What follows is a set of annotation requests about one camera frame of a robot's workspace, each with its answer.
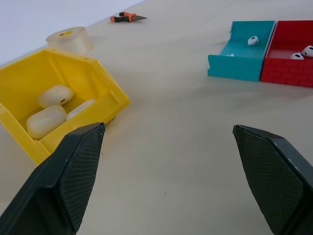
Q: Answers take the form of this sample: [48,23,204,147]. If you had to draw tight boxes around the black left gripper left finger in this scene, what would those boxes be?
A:
[0,121,106,235]

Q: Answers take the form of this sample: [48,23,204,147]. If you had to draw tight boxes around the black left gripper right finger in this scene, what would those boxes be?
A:
[232,124,313,235]

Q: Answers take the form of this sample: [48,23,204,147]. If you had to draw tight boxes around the red plastic bin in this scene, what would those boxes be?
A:
[259,20,313,88]

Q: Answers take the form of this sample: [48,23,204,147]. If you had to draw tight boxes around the yellow plastic bin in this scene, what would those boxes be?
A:
[0,47,131,166]

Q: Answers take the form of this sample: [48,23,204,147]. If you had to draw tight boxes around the blue plastic bin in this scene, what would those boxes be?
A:
[207,20,277,82]

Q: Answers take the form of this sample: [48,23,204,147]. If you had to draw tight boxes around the beige table cover sheet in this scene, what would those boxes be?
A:
[0,0,313,235]

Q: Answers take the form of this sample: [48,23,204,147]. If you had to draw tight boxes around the clear adhesive tape roll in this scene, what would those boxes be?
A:
[45,26,94,56]

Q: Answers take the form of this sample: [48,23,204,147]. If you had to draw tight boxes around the orange black handled pliers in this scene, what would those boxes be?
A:
[110,12,148,24]

